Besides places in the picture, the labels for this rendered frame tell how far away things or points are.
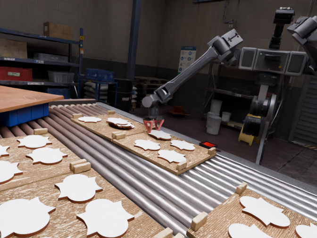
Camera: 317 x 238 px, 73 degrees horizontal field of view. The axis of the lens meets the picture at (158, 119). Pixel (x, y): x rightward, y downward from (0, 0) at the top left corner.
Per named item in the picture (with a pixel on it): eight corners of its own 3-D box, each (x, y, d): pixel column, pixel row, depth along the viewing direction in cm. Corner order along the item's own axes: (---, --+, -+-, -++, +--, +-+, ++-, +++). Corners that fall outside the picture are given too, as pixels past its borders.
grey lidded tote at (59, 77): (66, 80, 535) (67, 71, 529) (74, 83, 514) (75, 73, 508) (46, 80, 496) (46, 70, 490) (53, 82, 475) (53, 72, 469)
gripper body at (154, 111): (143, 118, 121) (143, 106, 120) (155, 117, 128) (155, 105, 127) (152, 119, 116) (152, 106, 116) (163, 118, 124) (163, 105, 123)
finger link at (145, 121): (142, 132, 121) (142, 116, 120) (151, 131, 127) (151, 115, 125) (151, 134, 117) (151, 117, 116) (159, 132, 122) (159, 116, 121)
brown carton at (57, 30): (65, 41, 507) (66, 27, 499) (72, 41, 482) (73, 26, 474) (43, 37, 472) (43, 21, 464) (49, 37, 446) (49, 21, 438)
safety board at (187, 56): (177, 74, 706) (181, 46, 684) (192, 76, 665) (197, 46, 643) (177, 74, 705) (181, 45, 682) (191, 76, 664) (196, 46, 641)
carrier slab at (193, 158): (156, 131, 135) (156, 129, 134) (216, 155, 110) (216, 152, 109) (112, 142, 108) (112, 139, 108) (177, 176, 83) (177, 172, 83)
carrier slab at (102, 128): (114, 115, 160) (114, 113, 160) (155, 131, 136) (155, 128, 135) (70, 121, 133) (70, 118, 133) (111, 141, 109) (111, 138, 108)
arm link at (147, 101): (171, 98, 119) (162, 86, 120) (165, 98, 108) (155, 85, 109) (155, 110, 123) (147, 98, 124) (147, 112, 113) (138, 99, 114)
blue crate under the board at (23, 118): (8, 107, 143) (7, 93, 140) (50, 115, 139) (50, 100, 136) (-41, 117, 113) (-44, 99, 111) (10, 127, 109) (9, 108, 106)
